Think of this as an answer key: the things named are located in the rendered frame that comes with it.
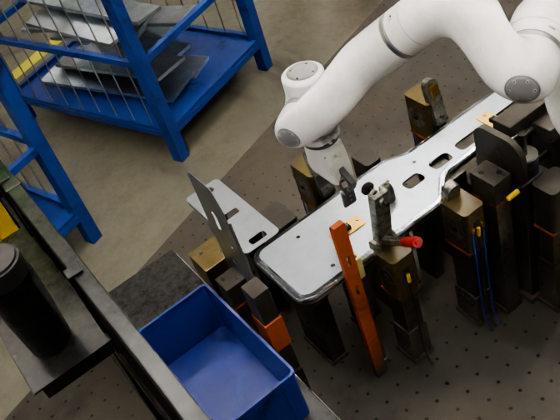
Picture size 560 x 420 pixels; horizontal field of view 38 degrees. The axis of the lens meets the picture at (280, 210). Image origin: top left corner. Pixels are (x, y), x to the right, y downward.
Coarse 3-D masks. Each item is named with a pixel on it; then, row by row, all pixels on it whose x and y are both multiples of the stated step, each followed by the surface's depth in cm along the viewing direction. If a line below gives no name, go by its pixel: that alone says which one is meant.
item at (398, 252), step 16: (384, 256) 167; (400, 256) 166; (384, 272) 170; (400, 272) 167; (416, 272) 171; (384, 288) 176; (400, 288) 170; (416, 288) 173; (400, 304) 175; (416, 304) 177; (400, 320) 181; (416, 320) 180; (400, 336) 186; (416, 336) 183; (416, 352) 186
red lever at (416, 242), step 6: (384, 240) 166; (390, 240) 163; (396, 240) 161; (402, 240) 158; (408, 240) 156; (414, 240) 155; (420, 240) 154; (402, 246) 159; (408, 246) 157; (414, 246) 155; (420, 246) 155
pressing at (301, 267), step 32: (448, 128) 198; (384, 160) 196; (416, 160) 193; (416, 192) 185; (320, 224) 186; (416, 224) 179; (256, 256) 184; (288, 256) 181; (320, 256) 178; (288, 288) 174; (320, 288) 171
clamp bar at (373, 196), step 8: (368, 184) 159; (368, 192) 160; (376, 192) 158; (384, 192) 156; (368, 200) 158; (376, 200) 156; (384, 200) 156; (376, 208) 158; (384, 208) 160; (376, 216) 159; (384, 216) 161; (376, 224) 162; (384, 224) 163; (376, 232) 164; (384, 232) 165; (376, 240) 167
